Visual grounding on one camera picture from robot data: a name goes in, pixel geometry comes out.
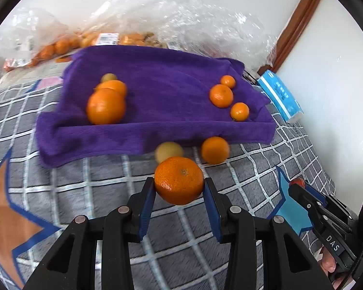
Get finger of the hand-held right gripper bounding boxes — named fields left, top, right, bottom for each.
left=289, top=184, right=353, bottom=233
left=304, top=186, right=359, bottom=225

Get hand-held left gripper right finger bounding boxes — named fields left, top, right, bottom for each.
left=202, top=178, right=333, bottom=290

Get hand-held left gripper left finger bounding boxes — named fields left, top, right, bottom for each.
left=23, top=178, right=157, bottom=290

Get large orange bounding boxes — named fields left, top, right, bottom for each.
left=86, top=88, right=127, bottom=125
left=94, top=79, right=128, bottom=97
left=154, top=156, right=204, bottom=206
left=201, top=137, right=230, bottom=165

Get small orange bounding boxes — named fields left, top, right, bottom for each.
left=220, top=75, right=236, bottom=89
left=230, top=102, right=250, bottom=122

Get person's right hand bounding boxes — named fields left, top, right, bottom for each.
left=321, top=248, right=348, bottom=289

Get yellowish mandarin on bedsheet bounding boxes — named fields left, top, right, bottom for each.
left=155, top=142, right=184, bottom=164

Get grey checked bedsheet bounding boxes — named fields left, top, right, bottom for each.
left=0, top=66, right=360, bottom=290

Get blue tissue pack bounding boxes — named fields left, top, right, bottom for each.
left=257, top=69, right=304, bottom=124

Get purple towel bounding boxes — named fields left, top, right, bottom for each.
left=35, top=46, right=276, bottom=168

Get medium orange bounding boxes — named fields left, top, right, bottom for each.
left=209, top=84, right=234, bottom=108

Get labelled clear bag of oranges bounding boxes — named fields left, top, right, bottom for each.
left=79, top=31, right=168, bottom=49

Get crumpled bag of small oranges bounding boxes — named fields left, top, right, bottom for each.
left=0, top=7, right=85, bottom=73

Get large clear plastic bag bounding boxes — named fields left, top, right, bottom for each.
left=88, top=0, right=279, bottom=67

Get brown wooden door frame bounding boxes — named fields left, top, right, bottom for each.
left=257, top=0, right=325, bottom=74

